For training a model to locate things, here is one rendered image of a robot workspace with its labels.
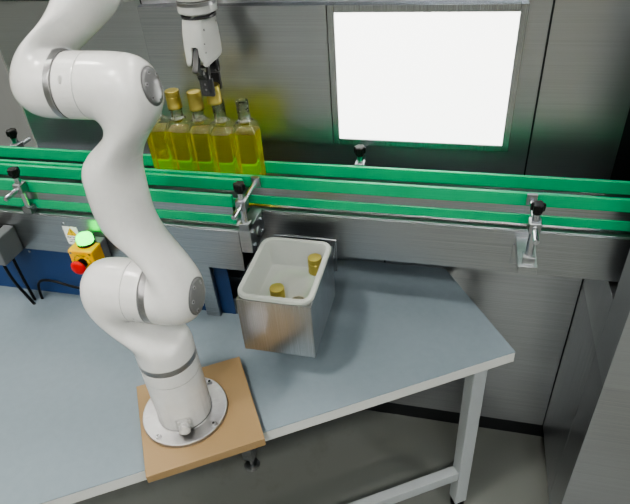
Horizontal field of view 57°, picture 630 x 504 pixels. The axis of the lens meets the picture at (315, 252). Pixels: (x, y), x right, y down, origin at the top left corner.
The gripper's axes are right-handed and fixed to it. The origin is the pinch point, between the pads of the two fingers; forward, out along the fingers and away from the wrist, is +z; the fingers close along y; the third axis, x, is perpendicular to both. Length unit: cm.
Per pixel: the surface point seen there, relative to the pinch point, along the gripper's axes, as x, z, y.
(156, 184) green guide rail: -17.8, 25.2, 4.6
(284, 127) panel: 11.8, 16.7, -13.8
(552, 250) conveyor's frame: 79, 35, 4
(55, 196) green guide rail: -43, 27, 12
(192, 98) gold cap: -5.4, 3.7, 0.0
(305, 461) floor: 13, 136, 6
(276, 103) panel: 10.4, 10.2, -13.8
